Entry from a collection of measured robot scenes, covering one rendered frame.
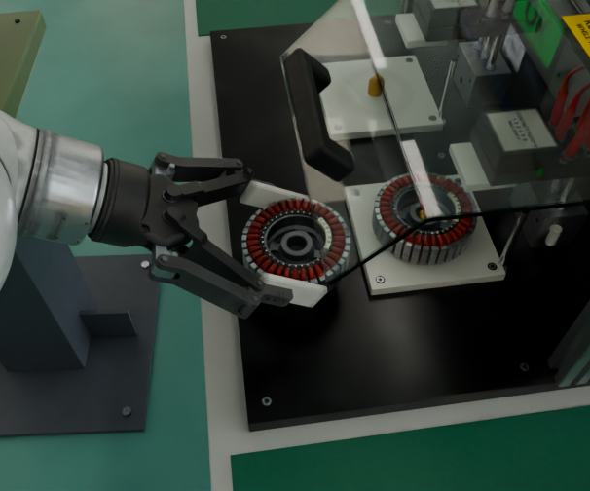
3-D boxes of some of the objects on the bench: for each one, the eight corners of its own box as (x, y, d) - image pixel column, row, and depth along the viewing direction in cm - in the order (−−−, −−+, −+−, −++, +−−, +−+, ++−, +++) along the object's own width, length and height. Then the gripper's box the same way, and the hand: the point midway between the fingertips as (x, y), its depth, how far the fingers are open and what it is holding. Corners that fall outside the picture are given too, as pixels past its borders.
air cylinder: (529, 248, 71) (544, 217, 67) (506, 200, 76) (520, 168, 71) (571, 244, 72) (589, 212, 67) (546, 196, 76) (562, 164, 72)
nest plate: (370, 295, 67) (371, 289, 66) (345, 194, 76) (345, 187, 75) (503, 280, 69) (506, 274, 68) (462, 181, 78) (464, 174, 77)
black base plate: (249, 433, 60) (247, 423, 59) (211, 43, 99) (209, 30, 97) (700, 370, 64) (713, 360, 63) (496, 18, 103) (498, 6, 101)
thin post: (494, 276, 69) (520, 217, 61) (490, 264, 70) (514, 206, 62) (508, 274, 69) (535, 216, 61) (503, 262, 70) (530, 204, 62)
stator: (379, 269, 68) (383, 249, 65) (367, 193, 75) (370, 171, 72) (480, 265, 68) (489, 245, 65) (460, 190, 75) (466, 169, 72)
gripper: (91, 135, 64) (279, 189, 74) (73, 335, 50) (310, 367, 60) (113, 81, 59) (312, 146, 69) (100, 284, 45) (352, 328, 55)
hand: (295, 245), depth 64 cm, fingers closed on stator, 11 cm apart
